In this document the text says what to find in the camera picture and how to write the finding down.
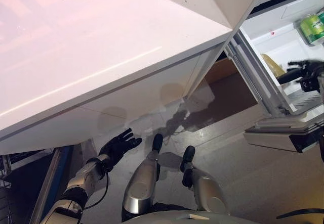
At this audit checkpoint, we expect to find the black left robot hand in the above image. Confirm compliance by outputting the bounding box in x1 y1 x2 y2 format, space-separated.
98 127 143 171

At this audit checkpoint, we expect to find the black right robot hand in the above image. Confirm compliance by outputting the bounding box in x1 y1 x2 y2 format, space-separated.
278 59 324 93

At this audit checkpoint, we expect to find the yellow food item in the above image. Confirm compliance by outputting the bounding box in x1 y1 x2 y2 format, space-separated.
260 53 287 80

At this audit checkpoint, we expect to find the fridge door with gasket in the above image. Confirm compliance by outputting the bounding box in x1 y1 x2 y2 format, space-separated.
206 34 291 118

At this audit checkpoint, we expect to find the fridge lower drawer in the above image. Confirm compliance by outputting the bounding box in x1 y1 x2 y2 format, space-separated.
244 112 324 156

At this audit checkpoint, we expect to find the green drink can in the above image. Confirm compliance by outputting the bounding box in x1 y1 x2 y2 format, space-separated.
300 13 324 45

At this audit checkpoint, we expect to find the white refrigerator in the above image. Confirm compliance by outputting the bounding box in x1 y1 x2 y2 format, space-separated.
224 0 324 123

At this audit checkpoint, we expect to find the silver right robot leg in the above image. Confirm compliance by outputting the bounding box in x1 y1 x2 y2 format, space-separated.
179 145 231 216

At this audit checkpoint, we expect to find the grey robot torso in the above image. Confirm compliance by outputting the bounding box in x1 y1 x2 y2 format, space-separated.
121 203 259 224

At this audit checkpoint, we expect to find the white counter cabinet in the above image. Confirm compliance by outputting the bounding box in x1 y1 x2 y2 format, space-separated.
0 0 233 156

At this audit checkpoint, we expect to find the blue panel with metal rail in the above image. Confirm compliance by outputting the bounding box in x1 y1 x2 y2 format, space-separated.
29 145 74 224

